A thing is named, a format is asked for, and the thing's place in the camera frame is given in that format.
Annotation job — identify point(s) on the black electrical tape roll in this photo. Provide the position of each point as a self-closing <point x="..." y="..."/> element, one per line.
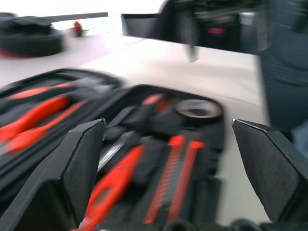
<point x="211" y="110"/>

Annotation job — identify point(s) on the black round cushion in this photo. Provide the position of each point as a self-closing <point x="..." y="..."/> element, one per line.
<point x="29" y="45"/>

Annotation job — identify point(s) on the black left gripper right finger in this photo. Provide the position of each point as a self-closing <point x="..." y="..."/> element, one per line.
<point x="276" y="173"/>

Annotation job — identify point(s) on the black tool case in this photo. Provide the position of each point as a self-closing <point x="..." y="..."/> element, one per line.
<point x="207" y="154"/>

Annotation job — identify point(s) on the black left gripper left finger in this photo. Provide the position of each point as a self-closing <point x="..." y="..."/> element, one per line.
<point x="48" y="192"/>

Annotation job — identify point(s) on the orange tester screwdriver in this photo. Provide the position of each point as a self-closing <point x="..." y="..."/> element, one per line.
<point x="115" y="178"/>

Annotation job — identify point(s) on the black orange screwdriver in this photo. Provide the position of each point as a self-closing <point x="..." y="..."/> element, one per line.
<point x="113" y="149"/>
<point x="154" y="99"/>

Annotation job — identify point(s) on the red green toy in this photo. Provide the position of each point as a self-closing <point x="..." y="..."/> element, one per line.
<point x="77" y="26"/>

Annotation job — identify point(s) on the orange black utility knife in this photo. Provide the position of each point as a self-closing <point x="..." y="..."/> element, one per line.
<point x="173" y="173"/>

